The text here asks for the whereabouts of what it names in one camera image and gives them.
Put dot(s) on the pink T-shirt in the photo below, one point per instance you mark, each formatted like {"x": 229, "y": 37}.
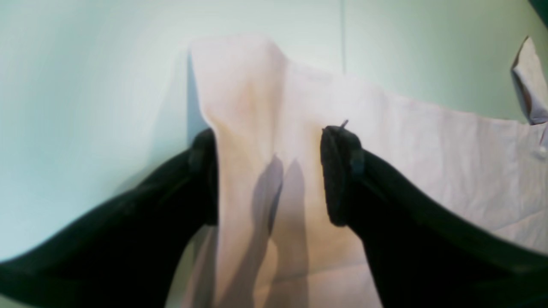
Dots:
{"x": 274, "y": 245}

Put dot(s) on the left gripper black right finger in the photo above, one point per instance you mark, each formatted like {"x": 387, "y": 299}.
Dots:
{"x": 420, "y": 254}

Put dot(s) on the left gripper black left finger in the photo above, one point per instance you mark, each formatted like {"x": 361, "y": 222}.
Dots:
{"x": 124, "y": 252}

